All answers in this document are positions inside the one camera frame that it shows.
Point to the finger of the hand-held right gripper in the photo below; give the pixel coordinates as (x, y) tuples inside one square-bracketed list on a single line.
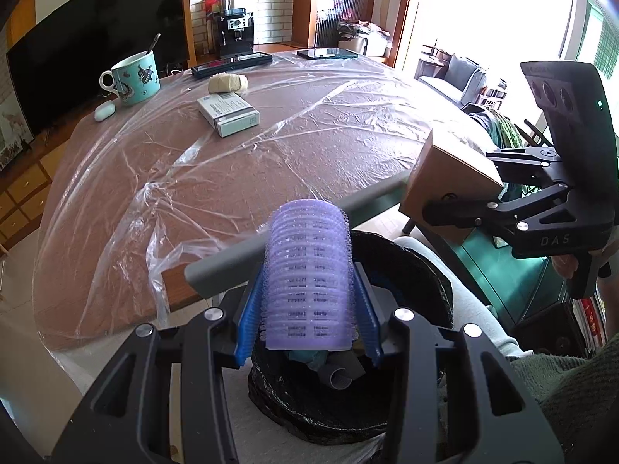
[(524, 157), (464, 210)]

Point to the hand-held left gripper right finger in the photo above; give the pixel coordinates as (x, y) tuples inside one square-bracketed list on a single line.
[(368, 321)]

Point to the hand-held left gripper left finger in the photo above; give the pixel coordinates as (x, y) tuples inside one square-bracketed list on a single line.
[(249, 321)]

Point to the brown cardboard box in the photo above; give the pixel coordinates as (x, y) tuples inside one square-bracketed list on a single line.
[(440, 174)]

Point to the black trash bin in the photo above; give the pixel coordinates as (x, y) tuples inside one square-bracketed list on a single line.
[(416, 275)]

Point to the purple hair roller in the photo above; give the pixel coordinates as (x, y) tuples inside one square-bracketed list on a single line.
[(309, 275)]

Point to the person's right hand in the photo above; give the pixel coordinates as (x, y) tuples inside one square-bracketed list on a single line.
[(563, 268)]

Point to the green knitted cloth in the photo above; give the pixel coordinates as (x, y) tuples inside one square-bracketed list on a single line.
[(505, 130)]

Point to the grey plastic tube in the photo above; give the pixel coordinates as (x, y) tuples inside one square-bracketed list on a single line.
[(338, 372)]

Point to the person's grey trouser leg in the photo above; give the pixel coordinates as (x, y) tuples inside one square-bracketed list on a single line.
[(474, 299)]

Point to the grey sofa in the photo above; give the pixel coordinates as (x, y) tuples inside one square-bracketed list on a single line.
[(454, 80)]

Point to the row of books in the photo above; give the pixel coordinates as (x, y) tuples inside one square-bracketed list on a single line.
[(592, 324)]

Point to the round dining table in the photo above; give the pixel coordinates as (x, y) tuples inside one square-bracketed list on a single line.
[(290, 145)]

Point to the white and green medicine box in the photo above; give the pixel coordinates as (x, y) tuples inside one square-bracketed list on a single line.
[(227, 113)]

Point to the person's green sweater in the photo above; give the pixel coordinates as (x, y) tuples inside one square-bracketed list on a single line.
[(575, 396)]

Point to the beige crumpled paper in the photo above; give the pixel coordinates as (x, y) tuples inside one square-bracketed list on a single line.
[(227, 83)]

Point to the white earbuds case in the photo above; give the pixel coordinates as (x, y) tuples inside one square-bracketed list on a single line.
[(104, 111)]

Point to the wooden drawer cabinet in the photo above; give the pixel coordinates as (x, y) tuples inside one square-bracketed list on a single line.
[(22, 198)]

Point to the teal patterned mug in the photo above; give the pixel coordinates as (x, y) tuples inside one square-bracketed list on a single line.
[(135, 80)]

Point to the black coffee machine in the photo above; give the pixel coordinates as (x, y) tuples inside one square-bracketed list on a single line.
[(234, 29)]

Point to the metal spoon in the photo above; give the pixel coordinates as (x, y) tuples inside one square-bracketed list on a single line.
[(154, 43)]

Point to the framed painting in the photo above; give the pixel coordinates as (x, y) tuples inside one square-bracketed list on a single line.
[(12, 135)]

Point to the black television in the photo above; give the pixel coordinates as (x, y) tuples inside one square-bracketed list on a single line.
[(87, 43)]

